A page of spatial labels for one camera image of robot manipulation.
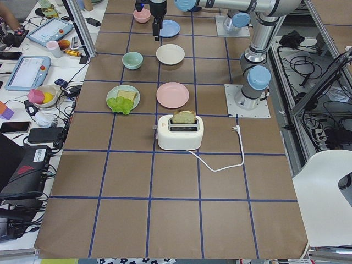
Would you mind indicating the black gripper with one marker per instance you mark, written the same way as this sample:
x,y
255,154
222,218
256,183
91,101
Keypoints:
x,y
158,7

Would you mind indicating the blue plate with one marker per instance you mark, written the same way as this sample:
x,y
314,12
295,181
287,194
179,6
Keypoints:
x,y
170,29

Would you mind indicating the pink plate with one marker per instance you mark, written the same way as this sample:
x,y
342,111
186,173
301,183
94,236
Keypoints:
x,y
172,95

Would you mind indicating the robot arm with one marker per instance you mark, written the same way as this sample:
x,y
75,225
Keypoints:
x,y
269,16
158,10

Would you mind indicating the pink bowl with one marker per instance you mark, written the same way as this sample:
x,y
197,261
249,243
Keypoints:
x,y
143,16

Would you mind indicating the cream white plate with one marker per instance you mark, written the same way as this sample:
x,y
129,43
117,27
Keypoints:
x,y
170,54

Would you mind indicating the green bowl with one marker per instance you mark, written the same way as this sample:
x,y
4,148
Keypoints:
x,y
132,60

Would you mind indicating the black power adapter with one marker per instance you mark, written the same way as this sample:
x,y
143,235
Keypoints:
x,y
93,22

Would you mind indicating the bread slice on plate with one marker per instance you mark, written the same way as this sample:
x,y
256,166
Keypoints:
x,y
129,96

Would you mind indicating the green plate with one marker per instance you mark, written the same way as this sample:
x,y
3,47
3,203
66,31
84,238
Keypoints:
x,y
113,93

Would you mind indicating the green lettuce leaf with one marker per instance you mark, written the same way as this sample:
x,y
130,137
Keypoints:
x,y
119,106

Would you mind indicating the bread slice in toaster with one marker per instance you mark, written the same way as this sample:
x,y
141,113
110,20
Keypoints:
x,y
184,117

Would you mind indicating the far blue teach pendant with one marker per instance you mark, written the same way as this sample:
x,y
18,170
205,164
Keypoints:
x,y
53,30

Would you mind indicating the blue teach pendant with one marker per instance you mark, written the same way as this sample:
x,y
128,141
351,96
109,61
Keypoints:
x,y
28,73
53,30

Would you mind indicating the pink cup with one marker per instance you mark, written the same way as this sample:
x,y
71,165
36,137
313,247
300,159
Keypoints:
x,y
54,48

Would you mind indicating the white toaster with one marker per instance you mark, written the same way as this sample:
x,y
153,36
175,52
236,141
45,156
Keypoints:
x,y
179,137

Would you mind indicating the beige bowl with toys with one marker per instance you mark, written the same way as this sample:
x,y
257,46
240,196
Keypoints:
x,y
44,97

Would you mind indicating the near blue teach pendant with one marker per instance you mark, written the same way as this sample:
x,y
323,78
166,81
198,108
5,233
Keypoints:
x,y
28,73

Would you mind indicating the black smartphone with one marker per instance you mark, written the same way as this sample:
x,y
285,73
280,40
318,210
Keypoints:
x,y
15,127

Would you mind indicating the white chair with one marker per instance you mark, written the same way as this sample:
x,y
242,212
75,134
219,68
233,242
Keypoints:
x,y
326,213

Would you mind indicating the aluminium frame post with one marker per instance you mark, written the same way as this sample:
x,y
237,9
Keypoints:
x,y
79,23

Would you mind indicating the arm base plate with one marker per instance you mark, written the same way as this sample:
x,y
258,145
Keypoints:
x,y
240,106
232,27

